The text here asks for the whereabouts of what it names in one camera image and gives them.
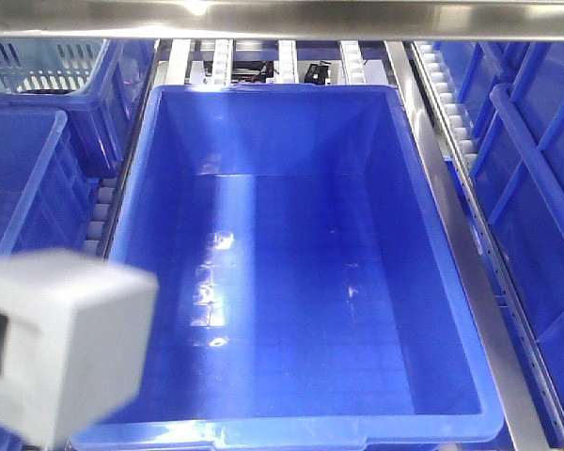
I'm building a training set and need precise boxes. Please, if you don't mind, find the blue bin at left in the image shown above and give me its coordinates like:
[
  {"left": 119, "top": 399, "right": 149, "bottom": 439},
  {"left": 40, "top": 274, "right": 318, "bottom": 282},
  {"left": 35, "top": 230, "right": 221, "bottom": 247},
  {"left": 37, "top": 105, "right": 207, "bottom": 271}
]
[{"left": 0, "top": 106, "right": 100, "bottom": 259}]

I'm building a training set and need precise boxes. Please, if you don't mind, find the light blue perforated basket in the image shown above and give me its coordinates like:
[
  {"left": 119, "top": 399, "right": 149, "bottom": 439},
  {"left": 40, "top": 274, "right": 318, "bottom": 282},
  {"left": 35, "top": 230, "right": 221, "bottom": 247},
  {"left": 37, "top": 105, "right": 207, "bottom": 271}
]
[{"left": 0, "top": 38, "right": 108, "bottom": 94}]

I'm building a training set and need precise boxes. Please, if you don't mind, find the large blue target bin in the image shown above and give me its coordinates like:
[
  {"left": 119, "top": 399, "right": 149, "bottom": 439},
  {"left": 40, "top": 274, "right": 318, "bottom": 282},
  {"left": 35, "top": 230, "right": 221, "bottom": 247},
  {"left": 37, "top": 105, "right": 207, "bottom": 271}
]
[{"left": 70, "top": 85, "right": 504, "bottom": 450}]

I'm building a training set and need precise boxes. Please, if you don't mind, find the blue bin at right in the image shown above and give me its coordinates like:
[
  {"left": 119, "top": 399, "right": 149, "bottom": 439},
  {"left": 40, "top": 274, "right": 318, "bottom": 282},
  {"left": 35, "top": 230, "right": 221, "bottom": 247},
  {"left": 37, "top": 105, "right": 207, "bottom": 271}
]
[{"left": 469, "top": 83, "right": 564, "bottom": 447}]

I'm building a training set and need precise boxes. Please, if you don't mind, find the gray hollow cube base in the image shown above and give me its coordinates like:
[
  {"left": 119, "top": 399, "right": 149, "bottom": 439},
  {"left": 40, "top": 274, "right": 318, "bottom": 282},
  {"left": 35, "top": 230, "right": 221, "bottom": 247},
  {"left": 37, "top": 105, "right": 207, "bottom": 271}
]
[{"left": 0, "top": 249, "right": 159, "bottom": 447}]

